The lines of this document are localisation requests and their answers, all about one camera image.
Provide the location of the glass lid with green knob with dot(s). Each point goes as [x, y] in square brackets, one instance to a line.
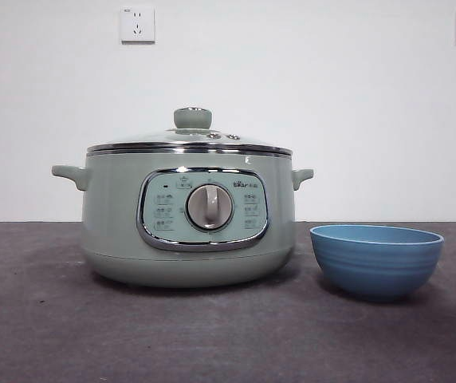
[192, 119]

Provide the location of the blue ribbed bowl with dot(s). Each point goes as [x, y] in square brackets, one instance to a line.
[375, 267]

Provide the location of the pale green electric steamer pot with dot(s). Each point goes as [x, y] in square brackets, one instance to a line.
[112, 223]

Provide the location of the white wall socket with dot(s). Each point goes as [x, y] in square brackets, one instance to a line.
[138, 24]

